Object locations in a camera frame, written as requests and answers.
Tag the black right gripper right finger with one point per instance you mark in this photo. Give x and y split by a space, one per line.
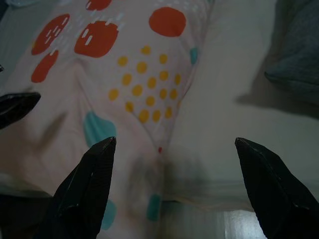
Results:
276 189

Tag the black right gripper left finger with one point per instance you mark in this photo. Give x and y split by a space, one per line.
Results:
82 189

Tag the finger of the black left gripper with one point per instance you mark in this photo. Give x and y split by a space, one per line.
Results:
17 107

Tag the pink patterned pillow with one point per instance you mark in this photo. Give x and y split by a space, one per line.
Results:
99 79

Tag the grey pillow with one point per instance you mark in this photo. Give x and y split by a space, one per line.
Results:
296 57

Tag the beige sheeted mattress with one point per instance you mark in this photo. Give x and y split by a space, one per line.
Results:
224 74

